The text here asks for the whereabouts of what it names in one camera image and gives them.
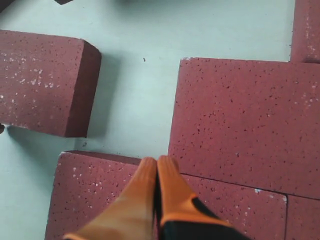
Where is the red brick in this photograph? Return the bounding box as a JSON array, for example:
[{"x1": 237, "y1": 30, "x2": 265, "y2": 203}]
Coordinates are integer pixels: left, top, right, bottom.
[
  {"x1": 168, "y1": 58, "x2": 320, "y2": 199},
  {"x1": 285, "y1": 195, "x2": 320, "y2": 240},
  {"x1": 44, "y1": 151, "x2": 287, "y2": 240},
  {"x1": 290, "y1": 0, "x2": 320, "y2": 64},
  {"x1": 0, "y1": 30, "x2": 102, "y2": 138},
  {"x1": 54, "y1": 0, "x2": 73, "y2": 5}
]

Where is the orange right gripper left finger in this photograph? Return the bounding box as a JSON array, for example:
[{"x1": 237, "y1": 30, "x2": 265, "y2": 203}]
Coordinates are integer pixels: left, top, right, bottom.
[{"x1": 63, "y1": 157, "x2": 157, "y2": 240}]

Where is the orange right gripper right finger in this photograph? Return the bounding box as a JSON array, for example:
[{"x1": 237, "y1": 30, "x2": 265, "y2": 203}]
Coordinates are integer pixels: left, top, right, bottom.
[{"x1": 157, "y1": 155, "x2": 235, "y2": 240}]

